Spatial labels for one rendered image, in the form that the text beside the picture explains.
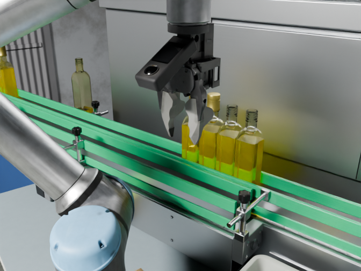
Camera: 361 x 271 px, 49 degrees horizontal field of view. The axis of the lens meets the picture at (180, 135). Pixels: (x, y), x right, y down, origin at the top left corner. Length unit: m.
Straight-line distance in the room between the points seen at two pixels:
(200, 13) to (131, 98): 0.87
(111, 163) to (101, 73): 2.44
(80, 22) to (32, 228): 2.42
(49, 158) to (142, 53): 0.72
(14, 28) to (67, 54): 2.89
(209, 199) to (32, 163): 0.43
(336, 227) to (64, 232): 0.58
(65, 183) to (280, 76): 0.61
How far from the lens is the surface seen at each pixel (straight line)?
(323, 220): 0.97
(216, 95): 1.04
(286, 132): 1.11
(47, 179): 0.78
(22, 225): 1.32
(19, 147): 0.77
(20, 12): 0.57
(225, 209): 0.97
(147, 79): 0.62
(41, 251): 1.20
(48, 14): 0.57
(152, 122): 1.45
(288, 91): 1.07
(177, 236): 1.10
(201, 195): 1.00
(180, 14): 0.66
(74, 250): 0.67
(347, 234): 0.97
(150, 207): 1.12
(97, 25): 3.53
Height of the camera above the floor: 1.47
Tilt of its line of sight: 23 degrees down
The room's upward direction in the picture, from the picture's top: straight up
